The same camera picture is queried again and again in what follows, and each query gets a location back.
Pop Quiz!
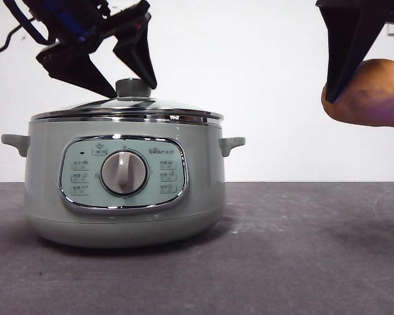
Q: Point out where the black cable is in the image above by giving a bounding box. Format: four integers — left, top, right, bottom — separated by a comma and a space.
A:
0, 0, 58, 56

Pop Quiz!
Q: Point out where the pale green electric cooking pot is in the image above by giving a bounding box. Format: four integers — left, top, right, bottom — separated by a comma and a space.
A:
1, 113, 246, 249

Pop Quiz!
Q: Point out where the glass lid with green knob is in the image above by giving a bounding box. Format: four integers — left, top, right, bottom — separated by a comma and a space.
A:
31, 78, 224, 127

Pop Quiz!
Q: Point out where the brown potato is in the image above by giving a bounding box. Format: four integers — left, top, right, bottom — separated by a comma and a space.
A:
320, 58, 394, 128

